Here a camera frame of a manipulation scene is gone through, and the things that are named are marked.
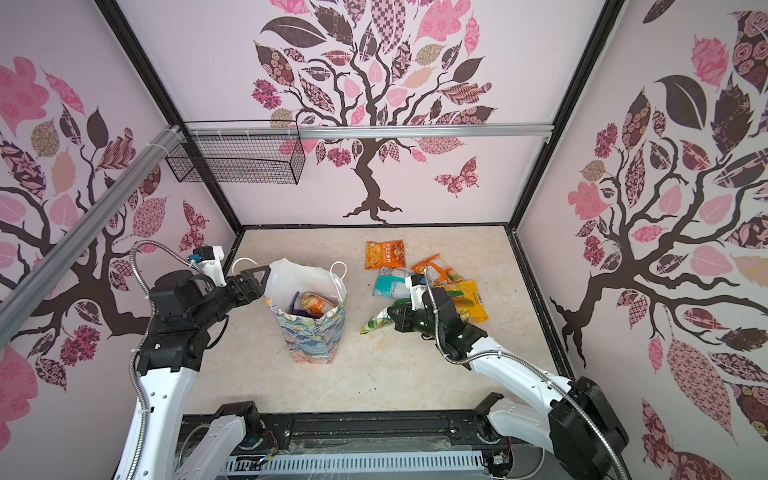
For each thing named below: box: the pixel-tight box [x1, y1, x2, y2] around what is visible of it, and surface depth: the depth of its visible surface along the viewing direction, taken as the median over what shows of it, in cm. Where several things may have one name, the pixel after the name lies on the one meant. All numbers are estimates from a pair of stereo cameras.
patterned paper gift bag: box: [265, 258, 348, 364], surface depth 79 cm
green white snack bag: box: [359, 298, 410, 335], surface depth 81 cm
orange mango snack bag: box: [300, 291, 335, 318], surface depth 85 cm
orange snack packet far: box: [365, 239, 406, 270], surface depth 112 cm
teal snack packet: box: [372, 266, 413, 299], surface depth 102 cm
